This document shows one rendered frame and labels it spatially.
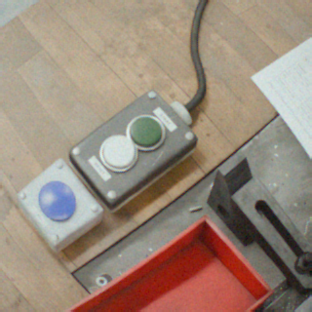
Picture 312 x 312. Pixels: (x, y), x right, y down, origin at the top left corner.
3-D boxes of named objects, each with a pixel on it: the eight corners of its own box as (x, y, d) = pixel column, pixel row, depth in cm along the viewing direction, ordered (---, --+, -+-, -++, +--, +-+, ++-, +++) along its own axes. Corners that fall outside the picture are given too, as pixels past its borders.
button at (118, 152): (97, 156, 101) (97, 148, 99) (120, 137, 102) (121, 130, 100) (116, 179, 100) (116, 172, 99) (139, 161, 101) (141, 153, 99)
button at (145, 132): (123, 136, 102) (124, 128, 100) (146, 118, 103) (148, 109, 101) (142, 159, 101) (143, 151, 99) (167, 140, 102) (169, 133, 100)
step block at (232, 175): (206, 202, 102) (217, 168, 94) (228, 183, 103) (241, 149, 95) (244, 246, 100) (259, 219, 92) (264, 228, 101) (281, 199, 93)
